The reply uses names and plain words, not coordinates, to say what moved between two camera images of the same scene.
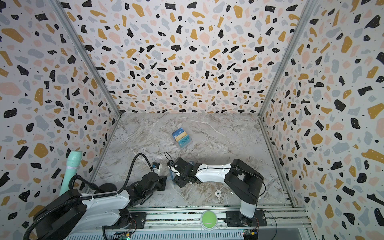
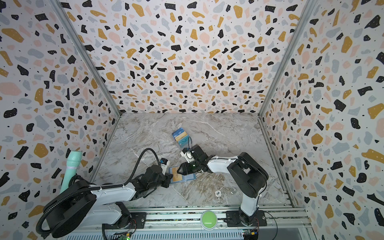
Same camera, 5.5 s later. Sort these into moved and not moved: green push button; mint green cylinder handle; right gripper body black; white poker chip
Moved: right gripper body black
Not moved: white poker chip; mint green cylinder handle; green push button
